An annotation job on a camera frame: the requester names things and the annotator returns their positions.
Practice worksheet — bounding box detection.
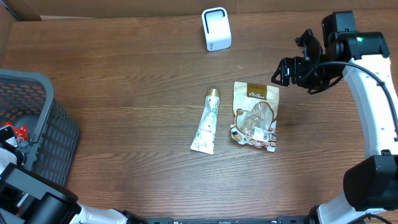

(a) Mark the red item in basket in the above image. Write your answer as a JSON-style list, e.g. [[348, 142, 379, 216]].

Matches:
[[5, 122, 29, 143]]

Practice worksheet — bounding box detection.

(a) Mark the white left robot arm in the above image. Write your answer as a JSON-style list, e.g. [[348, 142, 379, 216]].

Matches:
[[1, 125, 146, 224]]

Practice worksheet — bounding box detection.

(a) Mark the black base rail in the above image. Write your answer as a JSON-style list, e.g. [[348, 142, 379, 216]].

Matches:
[[145, 216, 316, 224]]

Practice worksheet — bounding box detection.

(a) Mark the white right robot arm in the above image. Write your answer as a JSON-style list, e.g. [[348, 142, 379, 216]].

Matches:
[[271, 11, 397, 223]]

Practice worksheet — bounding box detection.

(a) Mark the brown Pantree snack pouch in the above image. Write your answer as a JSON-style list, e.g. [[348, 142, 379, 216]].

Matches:
[[230, 82, 280, 152]]

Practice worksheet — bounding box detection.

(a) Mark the grey plastic shopping basket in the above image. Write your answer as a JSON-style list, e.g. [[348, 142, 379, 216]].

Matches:
[[1, 69, 80, 186]]

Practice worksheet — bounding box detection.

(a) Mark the white tube gold cap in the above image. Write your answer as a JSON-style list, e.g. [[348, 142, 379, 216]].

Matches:
[[190, 89, 220, 154]]

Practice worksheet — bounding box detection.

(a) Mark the white barcode scanner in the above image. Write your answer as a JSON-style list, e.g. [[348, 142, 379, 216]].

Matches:
[[201, 7, 232, 52]]

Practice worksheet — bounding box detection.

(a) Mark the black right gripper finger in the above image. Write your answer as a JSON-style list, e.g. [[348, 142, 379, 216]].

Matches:
[[271, 68, 290, 87], [278, 57, 292, 73]]

